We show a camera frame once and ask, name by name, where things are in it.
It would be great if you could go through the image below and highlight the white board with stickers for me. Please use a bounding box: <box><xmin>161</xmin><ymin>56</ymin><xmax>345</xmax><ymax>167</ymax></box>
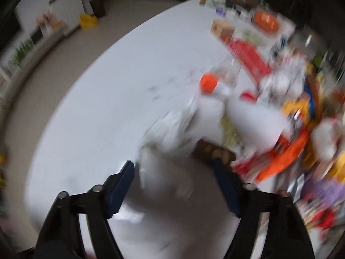
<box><xmin>15</xmin><ymin>0</ymin><xmax>85</xmax><ymax>37</ymax></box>

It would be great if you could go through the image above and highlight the orange round packet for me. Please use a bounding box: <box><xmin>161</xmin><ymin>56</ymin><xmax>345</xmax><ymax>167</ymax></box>
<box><xmin>253</xmin><ymin>10</ymin><xmax>280</xmax><ymax>34</ymax></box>

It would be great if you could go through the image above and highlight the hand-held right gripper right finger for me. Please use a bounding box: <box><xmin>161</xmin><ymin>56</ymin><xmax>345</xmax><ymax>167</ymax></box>
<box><xmin>212</xmin><ymin>158</ymin><xmax>316</xmax><ymax>259</ymax></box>

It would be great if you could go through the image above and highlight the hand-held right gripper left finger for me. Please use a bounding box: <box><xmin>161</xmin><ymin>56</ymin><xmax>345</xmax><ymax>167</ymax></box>
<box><xmin>34</xmin><ymin>161</ymin><xmax>135</xmax><ymax>259</ymax></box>

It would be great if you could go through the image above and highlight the orange snack packet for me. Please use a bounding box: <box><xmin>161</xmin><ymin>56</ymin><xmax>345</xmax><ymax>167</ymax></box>
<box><xmin>256</xmin><ymin>132</ymin><xmax>309</xmax><ymax>183</ymax></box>

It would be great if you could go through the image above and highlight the small cardboard box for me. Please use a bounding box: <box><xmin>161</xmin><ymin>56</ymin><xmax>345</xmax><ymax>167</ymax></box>
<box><xmin>211</xmin><ymin>19</ymin><xmax>235</xmax><ymax>42</ymax></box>

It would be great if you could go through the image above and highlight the white plastic bag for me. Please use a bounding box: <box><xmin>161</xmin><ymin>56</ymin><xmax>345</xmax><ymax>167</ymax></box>
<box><xmin>119</xmin><ymin>137</ymin><xmax>240</xmax><ymax>251</ymax></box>

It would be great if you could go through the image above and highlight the white bottle with orange cap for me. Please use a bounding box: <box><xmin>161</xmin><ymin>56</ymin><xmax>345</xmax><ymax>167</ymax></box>
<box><xmin>189</xmin><ymin>73</ymin><xmax>227</xmax><ymax>146</ymax></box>

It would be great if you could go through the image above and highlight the red flat packet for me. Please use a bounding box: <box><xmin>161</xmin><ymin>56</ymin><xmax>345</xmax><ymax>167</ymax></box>
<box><xmin>226</xmin><ymin>39</ymin><xmax>271</xmax><ymax>85</ymax></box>

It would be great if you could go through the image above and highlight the yellow bag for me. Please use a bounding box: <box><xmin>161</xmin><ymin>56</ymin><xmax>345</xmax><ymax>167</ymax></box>
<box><xmin>79</xmin><ymin>13</ymin><xmax>98</xmax><ymax>31</ymax></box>

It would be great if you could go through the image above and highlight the brown snack packet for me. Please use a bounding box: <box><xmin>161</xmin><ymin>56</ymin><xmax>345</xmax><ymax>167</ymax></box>
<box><xmin>192</xmin><ymin>140</ymin><xmax>237</xmax><ymax>168</ymax></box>

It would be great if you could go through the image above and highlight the pile of colourful snack packets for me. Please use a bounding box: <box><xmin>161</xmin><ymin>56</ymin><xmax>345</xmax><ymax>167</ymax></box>
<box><xmin>256</xmin><ymin>51</ymin><xmax>345</xmax><ymax>236</ymax></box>

